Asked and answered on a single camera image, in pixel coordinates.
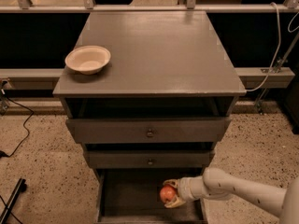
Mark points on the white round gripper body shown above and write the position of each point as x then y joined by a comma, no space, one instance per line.
186,189

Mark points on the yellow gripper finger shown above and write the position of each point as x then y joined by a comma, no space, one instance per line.
175,202
171,182

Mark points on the red apple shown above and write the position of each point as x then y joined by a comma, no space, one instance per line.
167,193

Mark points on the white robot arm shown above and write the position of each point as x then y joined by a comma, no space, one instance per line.
215,184

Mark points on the gray open bottom drawer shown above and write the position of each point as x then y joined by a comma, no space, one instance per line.
131,196

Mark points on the gray top drawer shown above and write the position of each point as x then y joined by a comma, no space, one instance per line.
125,131

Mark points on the gray middle drawer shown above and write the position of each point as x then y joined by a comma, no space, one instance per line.
148,159

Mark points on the gray wooden drawer cabinet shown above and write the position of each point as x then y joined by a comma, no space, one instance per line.
164,65

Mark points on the beige paper bowl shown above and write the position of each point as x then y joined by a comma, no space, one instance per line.
88,60

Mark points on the black bar on floor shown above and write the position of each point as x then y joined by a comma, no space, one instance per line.
20,187

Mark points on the metal railing frame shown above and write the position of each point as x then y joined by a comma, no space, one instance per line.
227,6

